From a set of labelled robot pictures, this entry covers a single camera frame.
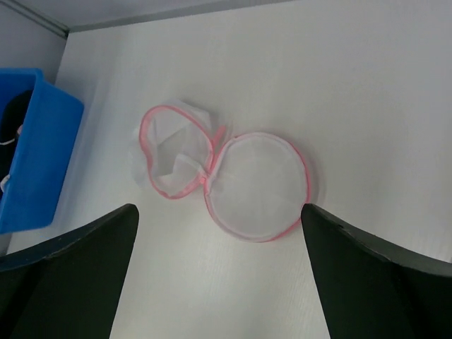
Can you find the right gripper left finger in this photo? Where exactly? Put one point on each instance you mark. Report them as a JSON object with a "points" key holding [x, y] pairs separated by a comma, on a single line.
{"points": [[69, 286]]}

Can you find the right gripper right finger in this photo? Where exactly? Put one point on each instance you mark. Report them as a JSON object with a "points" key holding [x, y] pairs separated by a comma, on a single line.
{"points": [[372, 288]]}

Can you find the white mesh laundry bag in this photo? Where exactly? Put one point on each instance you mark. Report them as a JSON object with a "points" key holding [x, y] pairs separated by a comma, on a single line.
{"points": [[254, 185]]}

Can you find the blue plastic bin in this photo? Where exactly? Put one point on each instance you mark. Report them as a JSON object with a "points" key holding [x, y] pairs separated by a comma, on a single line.
{"points": [[43, 151]]}

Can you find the dark navy garment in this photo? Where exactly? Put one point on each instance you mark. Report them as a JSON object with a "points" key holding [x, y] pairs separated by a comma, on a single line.
{"points": [[11, 122]]}

